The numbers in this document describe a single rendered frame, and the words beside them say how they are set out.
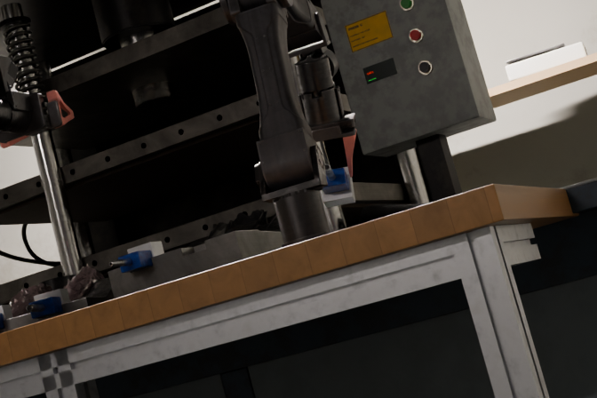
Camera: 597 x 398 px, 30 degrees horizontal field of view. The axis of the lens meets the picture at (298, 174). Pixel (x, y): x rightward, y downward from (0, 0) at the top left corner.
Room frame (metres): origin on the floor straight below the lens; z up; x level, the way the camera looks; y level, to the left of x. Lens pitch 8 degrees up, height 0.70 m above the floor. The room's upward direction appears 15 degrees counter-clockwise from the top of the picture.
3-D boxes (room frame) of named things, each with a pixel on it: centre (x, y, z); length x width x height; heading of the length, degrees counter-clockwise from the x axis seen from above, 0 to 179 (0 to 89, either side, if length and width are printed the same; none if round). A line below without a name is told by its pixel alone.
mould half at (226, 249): (2.10, 0.15, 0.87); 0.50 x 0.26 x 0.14; 157
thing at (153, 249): (1.88, 0.31, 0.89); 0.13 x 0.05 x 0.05; 157
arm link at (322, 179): (1.46, 0.01, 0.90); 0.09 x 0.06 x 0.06; 77
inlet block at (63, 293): (1.89, 0.48, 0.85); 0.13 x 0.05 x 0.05; 174
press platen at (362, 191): (3.19, 0.32, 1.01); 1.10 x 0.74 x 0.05; 67
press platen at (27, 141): (3.20, 0.32, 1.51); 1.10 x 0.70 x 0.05; 67
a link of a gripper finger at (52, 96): (1.98, 0.41, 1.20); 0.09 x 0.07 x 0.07; 158
